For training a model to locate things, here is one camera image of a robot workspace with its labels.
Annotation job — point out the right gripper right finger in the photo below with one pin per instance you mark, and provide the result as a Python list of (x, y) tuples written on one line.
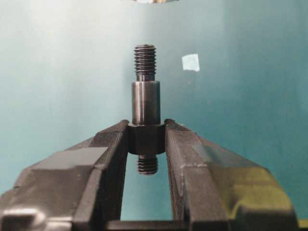
[(215, 189)]

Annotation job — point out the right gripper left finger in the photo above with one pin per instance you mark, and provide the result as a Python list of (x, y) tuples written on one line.
[(78, 189)]

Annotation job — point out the dark metal threaded shaft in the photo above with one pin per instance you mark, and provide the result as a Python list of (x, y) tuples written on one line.
[(146, 132)]

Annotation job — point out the middle pale tape square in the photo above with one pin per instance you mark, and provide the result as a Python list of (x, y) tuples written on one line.
[(190, 62)]

